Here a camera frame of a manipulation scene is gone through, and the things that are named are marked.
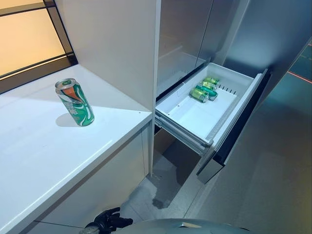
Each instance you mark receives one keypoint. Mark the stainless steel fridge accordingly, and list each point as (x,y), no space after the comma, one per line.
(182,36)

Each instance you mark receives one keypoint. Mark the amber window with black frame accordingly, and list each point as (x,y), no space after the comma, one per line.
(26,36)

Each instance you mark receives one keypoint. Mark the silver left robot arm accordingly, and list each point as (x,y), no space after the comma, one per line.
(91,229)

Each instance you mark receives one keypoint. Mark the white fridge drawer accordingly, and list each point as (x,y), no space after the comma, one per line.
(195,119)

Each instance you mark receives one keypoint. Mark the green orange soda can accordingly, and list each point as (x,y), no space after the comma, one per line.
(76,104)

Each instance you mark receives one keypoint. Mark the grey robot torso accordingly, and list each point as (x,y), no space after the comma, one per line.
(182,228)

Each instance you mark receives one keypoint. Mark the tall white cabinet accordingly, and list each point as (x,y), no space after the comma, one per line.
(109,48)

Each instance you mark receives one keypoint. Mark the white counter cabinet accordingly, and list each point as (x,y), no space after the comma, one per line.
(61,151)

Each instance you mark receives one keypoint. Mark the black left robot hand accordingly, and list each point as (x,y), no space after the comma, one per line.
(111,219)

